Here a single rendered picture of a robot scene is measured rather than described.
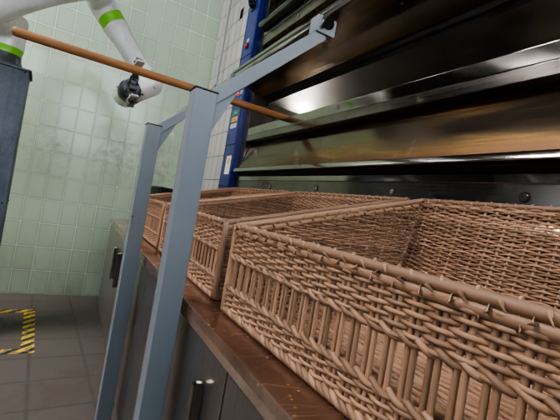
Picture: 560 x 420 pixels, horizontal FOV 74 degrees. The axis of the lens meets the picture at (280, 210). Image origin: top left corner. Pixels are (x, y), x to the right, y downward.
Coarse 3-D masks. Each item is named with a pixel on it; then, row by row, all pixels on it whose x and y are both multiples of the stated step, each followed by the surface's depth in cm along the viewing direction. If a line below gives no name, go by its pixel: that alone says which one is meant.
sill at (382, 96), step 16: (528, 48) 75; (544, 48) 72; (480, 64) 84; (496, 64) 81; (512, 64) 78; (528, 64) 75; (416, 80) 100; (432, 80) 95; (448, 80) 91; (464, 80) 87; (368, 96) 116; (384, 96) 110; (400, 96) 104; (304, 112) 149; (320, 112) 139; (336, 112) 130; (256, 128) 188; (272, 128) 171
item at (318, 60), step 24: (360, 0) 105; (384, 0) 102; (408, 0) 99; (432, 0) 96; (456, 0) 93; (480, 0) 91; (360, 24) 115; (384, 24) 111; (408, 24) 107; (312, 48) 137; (336, 48) 132; (360, 48) 127; (288, 72) 161; (312, 72) 154; (264, 96) 196
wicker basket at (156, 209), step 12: (168, 192) 174; (204, 192) 183; (216, 192) 186; (228, 192) 190; (240, 192) 182; (252, 192) 170; (264, 192) 160; (276, 192) 142; (156, 204) 130; (252, 204) 137; (156, 216) 128; (144, 228) 142; (156, 228) 127; (156, 240) 123
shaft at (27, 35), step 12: (24, 36) 118; (36, 36) 119; (60, 48) 123; (72, 48) 125; (96, 60) 129; (108, 60) 130; (132, 72) 136; (144, 72) 137; (156, 72) 139; (168, 84) 142; (180, 84) 143; (192, 84) 146; (252, 108) 160; (264, 108) 162
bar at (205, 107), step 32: (320, 32) 75; (256, 64) 69; (192, 96) 64; (224, 96) 66; (160, 128) 106; (192, 128) 63; (192, 160) 63; (192, 192) 64; (128, 224) 107; (192, 224) 64; (128, 256) 105; (128, 288) 106; (160, 288) 63; (160, 320) 63; (160, 352) 63; (160, 384) 64; (96, 416) 105; (160, 416) 64
